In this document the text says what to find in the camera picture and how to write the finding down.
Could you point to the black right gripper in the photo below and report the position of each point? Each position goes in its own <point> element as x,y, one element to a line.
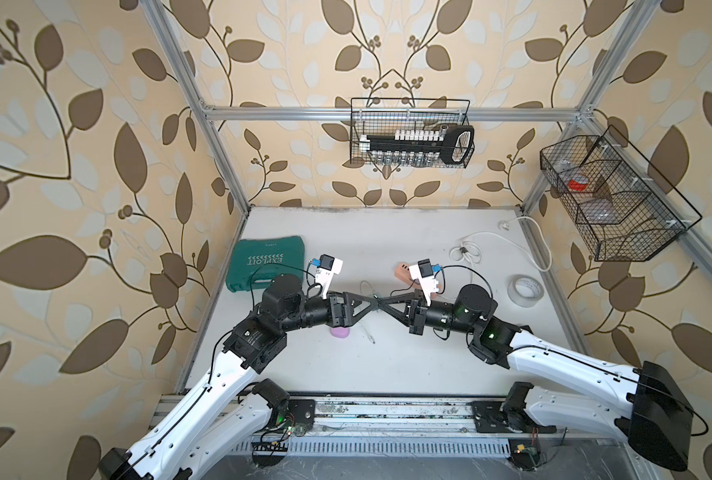
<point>421,311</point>

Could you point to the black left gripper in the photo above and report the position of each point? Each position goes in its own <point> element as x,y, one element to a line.
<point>336,316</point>

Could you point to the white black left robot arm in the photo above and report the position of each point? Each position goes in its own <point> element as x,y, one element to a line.
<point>212,372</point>

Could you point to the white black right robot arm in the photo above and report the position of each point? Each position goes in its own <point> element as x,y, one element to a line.
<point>641,405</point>

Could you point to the pink power strip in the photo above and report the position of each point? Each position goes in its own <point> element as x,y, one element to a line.
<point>402,272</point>

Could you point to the purple earbuds case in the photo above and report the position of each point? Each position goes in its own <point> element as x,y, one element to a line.
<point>340,332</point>

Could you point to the white tape roll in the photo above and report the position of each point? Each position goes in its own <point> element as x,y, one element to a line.
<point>525,291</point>

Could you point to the green plastic tool case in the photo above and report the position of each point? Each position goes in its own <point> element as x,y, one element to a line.
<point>255,263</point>

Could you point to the black white socket set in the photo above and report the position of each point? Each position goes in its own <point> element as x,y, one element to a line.
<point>451,146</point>

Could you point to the red object in basket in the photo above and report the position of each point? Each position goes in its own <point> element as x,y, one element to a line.
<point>578,182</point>

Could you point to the aluminium frame rail front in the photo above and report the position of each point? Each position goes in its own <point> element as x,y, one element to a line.
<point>407,427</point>

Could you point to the black wire basket back wall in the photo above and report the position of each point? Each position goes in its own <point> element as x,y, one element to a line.
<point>385,115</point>

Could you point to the black wire basket wall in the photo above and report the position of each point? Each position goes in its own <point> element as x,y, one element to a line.
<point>632,209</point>
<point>385,115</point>

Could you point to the black wire basket right wall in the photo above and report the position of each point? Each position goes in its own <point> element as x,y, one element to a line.
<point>632,209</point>

